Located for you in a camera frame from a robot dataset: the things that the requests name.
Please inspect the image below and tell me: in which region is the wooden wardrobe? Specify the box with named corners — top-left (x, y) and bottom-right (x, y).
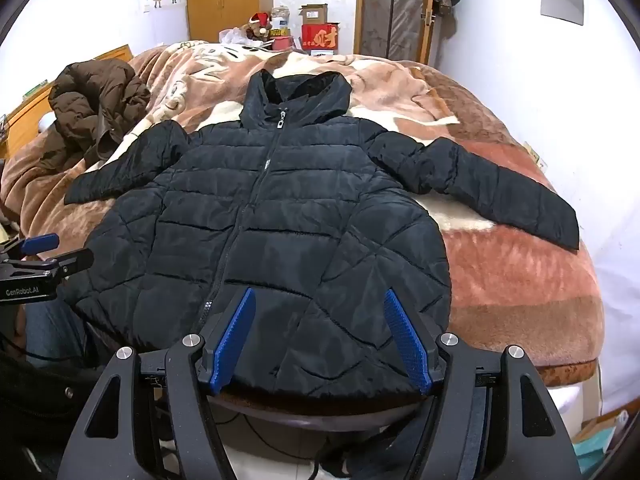
top-left (186, 0), bottom-right (275, 43)

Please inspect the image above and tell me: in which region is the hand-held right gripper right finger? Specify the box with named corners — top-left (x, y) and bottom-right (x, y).
top-left (382, 289), bottom-right (583, 480)

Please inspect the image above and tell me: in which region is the wooden coat stand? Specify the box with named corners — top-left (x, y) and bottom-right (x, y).
top-left (421, 0), bottom-right (440, 66)

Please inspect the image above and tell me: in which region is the person's leg in jeans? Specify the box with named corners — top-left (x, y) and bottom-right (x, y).
top-left (20, 300), bottom-right (101, 371)

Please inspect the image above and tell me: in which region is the brown cardboard box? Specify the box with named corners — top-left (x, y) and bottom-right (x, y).
top-left (298, 4), bottom-right (329, 26)

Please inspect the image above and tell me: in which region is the plush toy with red hat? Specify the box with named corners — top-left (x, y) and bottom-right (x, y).
top-left (242, 11), bottom-right (273, 41)

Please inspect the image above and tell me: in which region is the wooden headboard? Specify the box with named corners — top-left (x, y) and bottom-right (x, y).
top-left (0, 45), bottom-right (133, 161)

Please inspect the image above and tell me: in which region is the brown puffer jacket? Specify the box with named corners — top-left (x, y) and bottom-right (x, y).
top-left (48, 58), bottom-right (152, 167)

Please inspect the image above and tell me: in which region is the teal cardboard box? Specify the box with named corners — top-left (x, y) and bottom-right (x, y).
top-left (570, 410), bottom-right (632, 480)

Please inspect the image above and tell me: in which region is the brown paw print blanket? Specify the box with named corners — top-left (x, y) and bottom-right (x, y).
top-left (0, 40), bottom-right (606, 376)

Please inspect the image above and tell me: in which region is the black floor cable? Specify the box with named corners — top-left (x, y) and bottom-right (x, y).
top-left (220, 407), bottom-right (323, 480)

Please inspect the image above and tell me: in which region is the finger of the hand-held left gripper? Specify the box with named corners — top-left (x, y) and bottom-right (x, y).
top-left (47, 248), bottom-right (95, 281)
top-left (0, 233), bottom-right (59, 261)

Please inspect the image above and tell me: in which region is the black puffer jacket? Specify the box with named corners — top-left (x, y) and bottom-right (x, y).
top-left (64, 71), bottom-right (581, 401)

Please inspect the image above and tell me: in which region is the brown fabric wardrobe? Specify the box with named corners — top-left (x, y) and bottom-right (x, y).
top-left (354, 0), bottom-right (427, 63)

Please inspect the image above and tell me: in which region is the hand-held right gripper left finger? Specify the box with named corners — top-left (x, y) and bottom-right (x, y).
top-left (59, 287), bottom-right (257, 480)

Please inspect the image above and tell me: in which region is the clear white plastic bag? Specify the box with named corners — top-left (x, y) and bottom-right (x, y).
top-left (218, 27), bottom-right (251, 46)

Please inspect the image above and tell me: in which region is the red cardboard box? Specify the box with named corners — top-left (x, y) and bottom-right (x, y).
top-left (301, 22), bottom-right (341, 57)

